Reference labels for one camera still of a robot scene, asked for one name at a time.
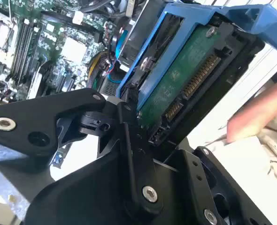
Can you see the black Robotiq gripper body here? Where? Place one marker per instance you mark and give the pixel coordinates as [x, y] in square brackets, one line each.
[86, 199]

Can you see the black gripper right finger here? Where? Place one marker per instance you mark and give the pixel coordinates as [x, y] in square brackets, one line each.
[199, 178]

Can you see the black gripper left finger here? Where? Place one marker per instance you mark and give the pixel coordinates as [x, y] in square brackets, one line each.
[38, 117]

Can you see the hard disk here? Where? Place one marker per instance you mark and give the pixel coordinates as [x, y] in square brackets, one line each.
[176, 77]

